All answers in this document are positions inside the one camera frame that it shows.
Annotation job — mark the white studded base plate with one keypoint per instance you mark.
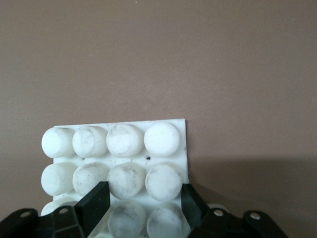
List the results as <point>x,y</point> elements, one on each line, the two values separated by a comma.
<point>158,138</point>

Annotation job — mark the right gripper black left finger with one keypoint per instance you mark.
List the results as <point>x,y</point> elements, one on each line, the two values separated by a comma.
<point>94,208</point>

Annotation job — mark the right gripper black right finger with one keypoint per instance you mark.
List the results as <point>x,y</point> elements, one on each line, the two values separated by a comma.
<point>195,213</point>

